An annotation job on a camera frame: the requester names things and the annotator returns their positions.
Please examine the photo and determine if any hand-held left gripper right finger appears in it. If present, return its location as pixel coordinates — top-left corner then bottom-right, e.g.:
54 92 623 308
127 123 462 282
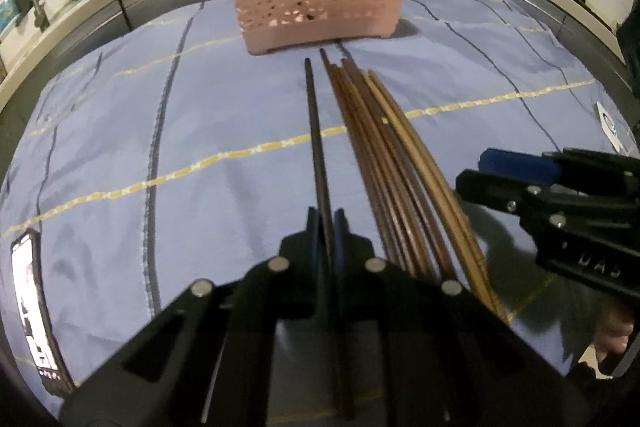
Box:
331 207 593 427

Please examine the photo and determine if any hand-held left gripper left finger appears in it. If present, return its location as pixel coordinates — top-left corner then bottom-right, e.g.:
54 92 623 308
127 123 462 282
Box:
59 206 332 427

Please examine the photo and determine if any black chopstick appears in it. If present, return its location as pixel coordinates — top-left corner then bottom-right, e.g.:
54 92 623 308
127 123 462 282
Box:
302 58 357 423

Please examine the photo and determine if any blue label detergent bottle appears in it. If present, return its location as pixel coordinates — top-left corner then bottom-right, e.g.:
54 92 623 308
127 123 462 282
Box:
0 0 22 44

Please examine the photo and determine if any light bamboo chopstick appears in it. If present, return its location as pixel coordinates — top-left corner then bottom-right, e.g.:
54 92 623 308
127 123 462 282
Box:
369 69 510 324
361 73 496 310

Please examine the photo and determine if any black smartphone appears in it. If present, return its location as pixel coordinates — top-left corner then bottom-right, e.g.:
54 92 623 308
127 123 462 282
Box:
10 227 77 400

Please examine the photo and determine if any dark brown wooden chopstick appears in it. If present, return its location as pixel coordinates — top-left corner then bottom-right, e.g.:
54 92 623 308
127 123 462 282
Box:
329 64 418 274
319 49 403 269
346 57 453 282
339 55 433 279

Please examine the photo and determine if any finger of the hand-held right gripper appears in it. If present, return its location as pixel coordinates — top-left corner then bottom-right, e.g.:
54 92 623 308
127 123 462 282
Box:
477 147 640 205
456 169 640 249

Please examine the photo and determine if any person's right hand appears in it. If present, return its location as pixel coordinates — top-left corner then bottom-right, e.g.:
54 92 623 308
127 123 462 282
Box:
594 306 634 376

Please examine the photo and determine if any blue checked tablecloth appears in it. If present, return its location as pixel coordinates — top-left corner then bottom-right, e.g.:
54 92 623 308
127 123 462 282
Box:
0 0 637 427

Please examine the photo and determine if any white cloth tag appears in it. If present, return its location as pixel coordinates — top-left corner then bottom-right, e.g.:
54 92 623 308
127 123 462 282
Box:
596 101 627 152

